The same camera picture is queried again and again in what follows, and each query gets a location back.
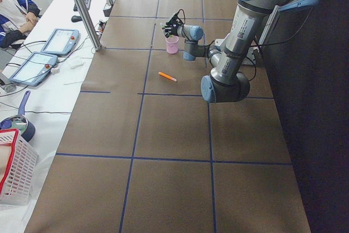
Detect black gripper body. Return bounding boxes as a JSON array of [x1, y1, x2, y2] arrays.
[[169, 23, 180, 36]]

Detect orange highlighter pen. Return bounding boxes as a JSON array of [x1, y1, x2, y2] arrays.
[[158, 71, 177, 82]]

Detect green highlighter pen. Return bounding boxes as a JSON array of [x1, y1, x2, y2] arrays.
[[160, 23, 172, 38]]

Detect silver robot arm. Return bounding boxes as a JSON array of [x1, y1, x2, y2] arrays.
[[161, 0, 319, 103]]

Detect pink mesh pen holder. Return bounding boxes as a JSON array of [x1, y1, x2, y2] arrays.
[[165, 35, 179, 55]]

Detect black computer mouse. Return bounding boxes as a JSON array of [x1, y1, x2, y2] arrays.
[[71, 15, 82, 23]]

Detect far teach pendant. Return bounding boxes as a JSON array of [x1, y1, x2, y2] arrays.
[[41, 28, 80, 55]]

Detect teach pendant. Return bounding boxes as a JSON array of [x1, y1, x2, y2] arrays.
[[9, 52, 58, 86], [41, 28, 80, 55]]

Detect near teach pendant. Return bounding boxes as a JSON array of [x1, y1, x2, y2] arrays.
[[9, 52, 58, 86]]

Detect seated person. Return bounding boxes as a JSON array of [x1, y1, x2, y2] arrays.
[[1, 0, 40, 50]]

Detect blue saucepan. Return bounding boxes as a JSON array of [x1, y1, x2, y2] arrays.
[[1, 91, 35, 142]]

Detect white plastic basket red rim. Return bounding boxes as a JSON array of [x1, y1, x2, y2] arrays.
[[1, 129, 38, 206]]

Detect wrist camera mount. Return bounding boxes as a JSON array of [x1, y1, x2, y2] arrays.
[[171, 9, 185, 26]]

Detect aluminium frame post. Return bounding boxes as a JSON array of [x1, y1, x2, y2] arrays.
[[74, 0, 101, 51]]

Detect white pedestal column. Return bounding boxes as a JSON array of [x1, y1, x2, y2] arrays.
[[214, 38, 257, 66]]

